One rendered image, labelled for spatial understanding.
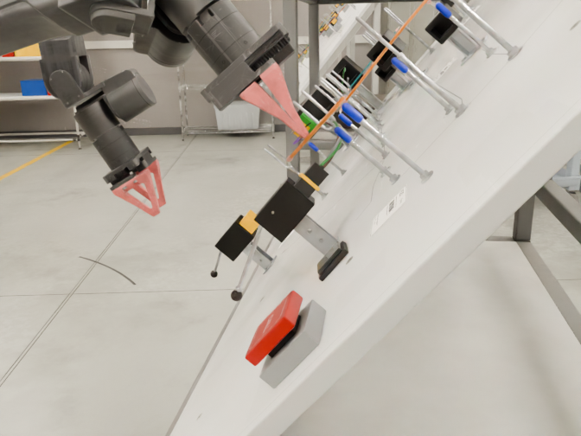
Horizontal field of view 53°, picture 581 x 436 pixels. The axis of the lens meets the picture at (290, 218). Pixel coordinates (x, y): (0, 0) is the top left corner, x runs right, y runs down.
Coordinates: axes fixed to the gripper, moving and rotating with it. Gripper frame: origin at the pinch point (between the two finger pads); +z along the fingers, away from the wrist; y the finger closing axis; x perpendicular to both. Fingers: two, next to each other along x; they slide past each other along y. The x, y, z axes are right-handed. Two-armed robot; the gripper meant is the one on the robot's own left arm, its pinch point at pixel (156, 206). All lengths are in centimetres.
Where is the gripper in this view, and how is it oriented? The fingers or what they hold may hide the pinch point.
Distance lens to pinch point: 103.1
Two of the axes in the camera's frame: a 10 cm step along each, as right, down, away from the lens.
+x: -8.6, 4.9, 1.4
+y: -0.2, -3.0, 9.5
